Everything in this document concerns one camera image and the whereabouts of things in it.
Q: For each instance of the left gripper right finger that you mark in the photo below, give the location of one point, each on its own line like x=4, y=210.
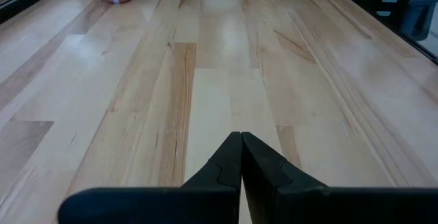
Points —
x=308, y=203

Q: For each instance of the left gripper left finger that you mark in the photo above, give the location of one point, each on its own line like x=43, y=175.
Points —
x=171, y=203

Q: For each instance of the dark storage unit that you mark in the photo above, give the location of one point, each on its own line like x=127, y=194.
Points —
x=369, y=5

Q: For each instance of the grey blue bin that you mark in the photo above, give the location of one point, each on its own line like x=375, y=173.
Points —
x=417, y=15

